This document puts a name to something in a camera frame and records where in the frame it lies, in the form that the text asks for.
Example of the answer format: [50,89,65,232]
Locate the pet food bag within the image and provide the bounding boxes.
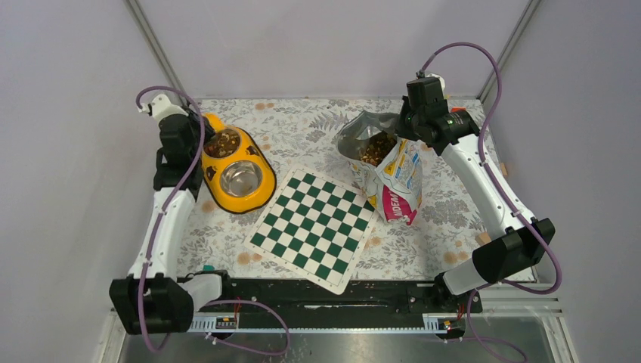
[336,111,423,225]

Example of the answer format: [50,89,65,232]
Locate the yellow plastic scoop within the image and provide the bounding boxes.
[203,113,225,134]

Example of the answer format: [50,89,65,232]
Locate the wooden cube near right arm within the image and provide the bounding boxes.
[475,232,492,246]

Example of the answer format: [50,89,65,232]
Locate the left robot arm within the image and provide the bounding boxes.
[109,86,235,336]

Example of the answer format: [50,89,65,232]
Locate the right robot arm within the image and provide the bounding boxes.
[395,76,556,312]

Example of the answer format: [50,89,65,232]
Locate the yellow double pet bowl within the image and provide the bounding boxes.
[202,125,277,214]

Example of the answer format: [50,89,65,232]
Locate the floral tablecloth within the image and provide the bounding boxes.
[178,98,485,280]

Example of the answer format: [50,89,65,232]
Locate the green white chessboard mat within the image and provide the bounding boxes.
[243,166,378,295]

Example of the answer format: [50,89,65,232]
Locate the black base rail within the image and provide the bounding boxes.
[186,272,485,315]

